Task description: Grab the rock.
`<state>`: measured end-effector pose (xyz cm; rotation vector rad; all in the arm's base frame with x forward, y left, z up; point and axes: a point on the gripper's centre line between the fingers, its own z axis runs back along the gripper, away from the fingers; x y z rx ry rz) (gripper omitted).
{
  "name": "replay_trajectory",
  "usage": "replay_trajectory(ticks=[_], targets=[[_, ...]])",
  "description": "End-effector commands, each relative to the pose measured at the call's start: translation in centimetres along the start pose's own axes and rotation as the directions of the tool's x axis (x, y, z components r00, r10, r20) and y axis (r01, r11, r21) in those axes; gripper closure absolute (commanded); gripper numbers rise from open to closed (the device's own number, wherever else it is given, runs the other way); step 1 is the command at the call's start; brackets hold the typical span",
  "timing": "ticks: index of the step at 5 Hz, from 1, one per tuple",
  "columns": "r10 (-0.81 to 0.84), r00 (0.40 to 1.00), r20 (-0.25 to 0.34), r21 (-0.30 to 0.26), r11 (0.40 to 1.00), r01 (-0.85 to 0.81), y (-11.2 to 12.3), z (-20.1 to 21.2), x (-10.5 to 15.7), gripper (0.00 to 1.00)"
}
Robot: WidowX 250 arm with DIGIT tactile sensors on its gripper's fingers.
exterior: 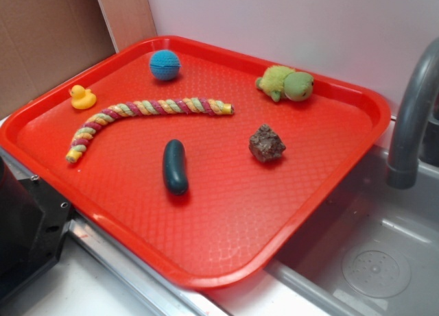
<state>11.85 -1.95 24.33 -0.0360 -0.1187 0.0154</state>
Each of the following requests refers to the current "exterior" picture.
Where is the brown rough rock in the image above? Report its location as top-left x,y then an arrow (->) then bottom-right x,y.
248,123 -> 286,163

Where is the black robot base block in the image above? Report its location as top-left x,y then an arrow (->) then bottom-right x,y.
1,160 -> 72,303

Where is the red plastic tray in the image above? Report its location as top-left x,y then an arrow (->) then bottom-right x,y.
1,36 -> 390,289

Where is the dark green toy cucumber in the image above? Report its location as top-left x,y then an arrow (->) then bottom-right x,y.
163,139 -> 189,195

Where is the blue knitted ball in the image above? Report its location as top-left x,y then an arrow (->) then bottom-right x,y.
150,50 -> 181,81

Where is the yellow rubber duck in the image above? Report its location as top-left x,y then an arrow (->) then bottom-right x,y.
69,85 -> 97,110

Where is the grey plastic sink basin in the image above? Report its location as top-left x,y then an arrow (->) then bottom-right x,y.
266,132 -> 438,315

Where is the grey sink faucet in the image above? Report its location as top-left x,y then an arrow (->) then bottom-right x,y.
386,39 -> 438,189

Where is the brown cardboard panel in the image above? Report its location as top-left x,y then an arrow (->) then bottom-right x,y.
1,0 -> 156,118

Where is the multicoloured braided rope toy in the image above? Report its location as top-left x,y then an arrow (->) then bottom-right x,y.
65,97 -> 234,164

